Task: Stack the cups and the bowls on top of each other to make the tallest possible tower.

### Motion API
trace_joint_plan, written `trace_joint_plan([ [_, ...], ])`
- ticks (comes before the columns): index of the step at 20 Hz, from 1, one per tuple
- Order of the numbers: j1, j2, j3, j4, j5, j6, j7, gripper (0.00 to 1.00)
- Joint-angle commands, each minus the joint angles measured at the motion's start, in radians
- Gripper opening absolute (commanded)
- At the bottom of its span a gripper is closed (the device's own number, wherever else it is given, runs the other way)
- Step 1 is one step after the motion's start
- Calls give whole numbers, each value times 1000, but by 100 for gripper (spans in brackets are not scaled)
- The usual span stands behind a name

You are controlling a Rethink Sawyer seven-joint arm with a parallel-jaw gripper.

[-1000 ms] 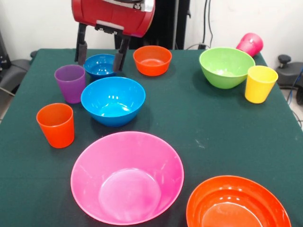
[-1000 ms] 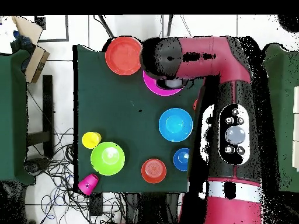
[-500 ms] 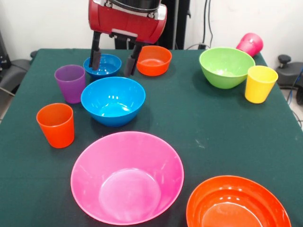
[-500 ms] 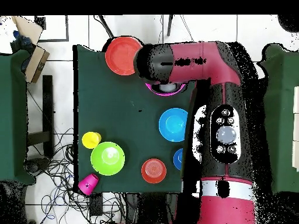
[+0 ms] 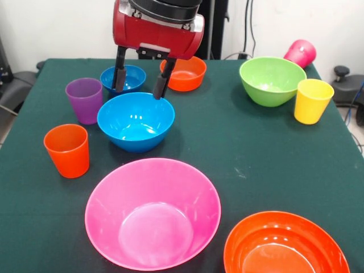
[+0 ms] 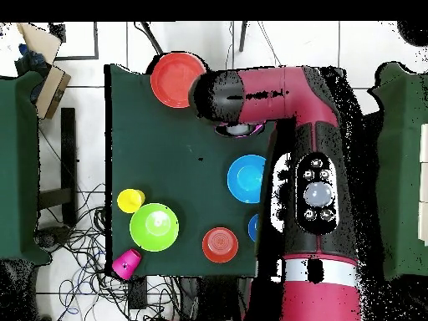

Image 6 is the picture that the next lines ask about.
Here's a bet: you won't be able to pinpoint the large pink bowl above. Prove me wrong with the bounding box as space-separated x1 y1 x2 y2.
215 122 267 139

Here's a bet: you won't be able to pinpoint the green bowl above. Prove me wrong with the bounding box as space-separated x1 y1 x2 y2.
129 202 181 252

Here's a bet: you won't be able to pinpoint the large shallow orange bowl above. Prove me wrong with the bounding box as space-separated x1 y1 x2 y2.
150 52 207 110

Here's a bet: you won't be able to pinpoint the light blue bowl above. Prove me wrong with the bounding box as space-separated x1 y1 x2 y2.
227 154 268 204

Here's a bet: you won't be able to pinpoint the dark green table cloth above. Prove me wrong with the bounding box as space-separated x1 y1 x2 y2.
104 63 348 278

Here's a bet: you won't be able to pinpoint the small dark blue bowl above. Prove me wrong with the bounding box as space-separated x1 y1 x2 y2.
247 213 260 243

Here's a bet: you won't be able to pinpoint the small orange bowl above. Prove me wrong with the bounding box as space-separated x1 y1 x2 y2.
201 227 240 264

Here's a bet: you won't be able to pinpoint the yellow cup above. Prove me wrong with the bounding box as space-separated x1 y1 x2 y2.
116 188 147 214

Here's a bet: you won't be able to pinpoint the pink cup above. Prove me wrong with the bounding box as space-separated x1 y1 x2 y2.
110 247 143 281

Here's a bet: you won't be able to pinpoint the brown cardboard box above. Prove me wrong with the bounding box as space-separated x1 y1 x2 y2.
34 64 72 120

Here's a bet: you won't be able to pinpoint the green cloth covered table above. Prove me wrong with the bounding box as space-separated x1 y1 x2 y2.
367 61 428 283
0 70 52 267

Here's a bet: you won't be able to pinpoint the white boxes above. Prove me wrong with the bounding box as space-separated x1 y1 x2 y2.
418 122 428 247

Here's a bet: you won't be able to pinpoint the beige board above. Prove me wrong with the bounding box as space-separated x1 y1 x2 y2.
16 22 62 65

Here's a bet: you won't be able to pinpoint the tangle of black cables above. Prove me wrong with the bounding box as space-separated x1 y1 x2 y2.
38 180 183 321

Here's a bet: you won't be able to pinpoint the black stool frame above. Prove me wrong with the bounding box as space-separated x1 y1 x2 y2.
38 107 79 229

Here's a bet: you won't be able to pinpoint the black camera tripod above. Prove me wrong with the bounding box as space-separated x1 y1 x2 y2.
133 21 249 56

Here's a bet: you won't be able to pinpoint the black pedestal leg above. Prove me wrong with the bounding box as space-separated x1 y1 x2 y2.
33 226 72 253

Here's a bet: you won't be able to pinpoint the black floor frame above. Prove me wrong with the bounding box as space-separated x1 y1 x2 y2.
48 21 100 62

